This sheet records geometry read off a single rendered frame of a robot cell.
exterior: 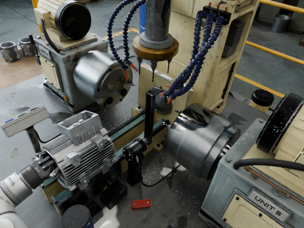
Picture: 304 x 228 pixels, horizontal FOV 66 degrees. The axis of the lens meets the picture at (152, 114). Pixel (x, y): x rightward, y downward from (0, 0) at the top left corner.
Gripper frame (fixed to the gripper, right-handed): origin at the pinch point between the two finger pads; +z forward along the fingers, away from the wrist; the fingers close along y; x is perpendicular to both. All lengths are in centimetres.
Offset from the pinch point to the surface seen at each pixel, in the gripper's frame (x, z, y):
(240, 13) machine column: -27, 72, -18
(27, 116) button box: -1.9, -6.3, 24.4
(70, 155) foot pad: -4.1, -5.8, -5.8
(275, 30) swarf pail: 161, 460, 64
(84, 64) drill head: -3.2, 28.2, 33.8
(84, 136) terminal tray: -3.4, 2.2, -2.2
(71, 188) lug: 6.1, -11.4, -9.3
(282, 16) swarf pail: 146, 487, 67
